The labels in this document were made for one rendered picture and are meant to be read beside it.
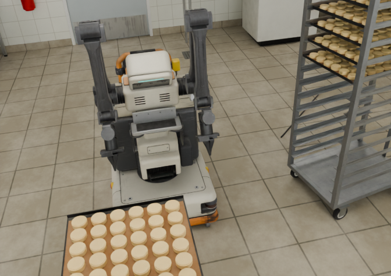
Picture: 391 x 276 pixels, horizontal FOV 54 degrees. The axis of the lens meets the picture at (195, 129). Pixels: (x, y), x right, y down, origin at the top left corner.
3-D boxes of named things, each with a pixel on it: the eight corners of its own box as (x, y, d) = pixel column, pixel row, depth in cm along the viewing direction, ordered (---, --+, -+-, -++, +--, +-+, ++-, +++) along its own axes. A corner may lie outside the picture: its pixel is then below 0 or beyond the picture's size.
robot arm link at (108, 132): (117, 109, 173) (97, 111, 172) (116, 110, 161) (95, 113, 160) (121, 135, 174) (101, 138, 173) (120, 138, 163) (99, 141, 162)
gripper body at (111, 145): (124, 152, 170) (121, 135, 169) (100, 156, 169) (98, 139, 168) (124, 150, 177) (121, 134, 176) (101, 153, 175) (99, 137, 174)
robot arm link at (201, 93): (209, 9, 158) (183, 12, 156) (212, 13, 153) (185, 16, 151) (212, 101, 181) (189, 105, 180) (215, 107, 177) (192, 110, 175)
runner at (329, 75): (301, 86, 232) (301, 81, 230) (298, 84, 234) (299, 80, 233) (383, 64, 252) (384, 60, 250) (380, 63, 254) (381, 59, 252)
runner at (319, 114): (297, 124, 247) (297, 120, 245) (294, 121, 249) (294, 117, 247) (374, 101, 266) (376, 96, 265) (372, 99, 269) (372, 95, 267)
